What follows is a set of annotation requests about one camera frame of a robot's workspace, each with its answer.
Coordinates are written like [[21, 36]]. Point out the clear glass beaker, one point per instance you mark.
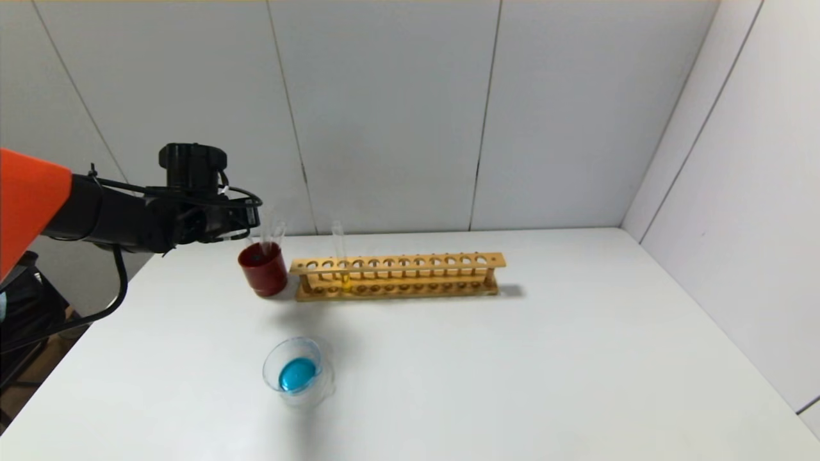
[[298, 378]]

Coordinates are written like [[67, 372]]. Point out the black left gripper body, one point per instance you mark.
[[245, 219]]

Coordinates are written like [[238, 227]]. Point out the wooden test tube rack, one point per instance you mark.
[[397, 261]]

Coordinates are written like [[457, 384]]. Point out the dark background furniture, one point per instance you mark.
[[25, 307]]

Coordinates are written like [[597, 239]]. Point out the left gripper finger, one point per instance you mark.
[[240, 229]]

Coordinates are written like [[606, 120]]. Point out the empty glass test tube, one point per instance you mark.
[[265, 232], [280, 234]]

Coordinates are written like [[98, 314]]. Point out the black orange robot left arm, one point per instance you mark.
[[96, 211]]

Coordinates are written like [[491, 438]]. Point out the yellow pigment test tube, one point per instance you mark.
[[346, 282]]

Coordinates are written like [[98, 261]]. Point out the red plastic cup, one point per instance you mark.
[[266, 276]]

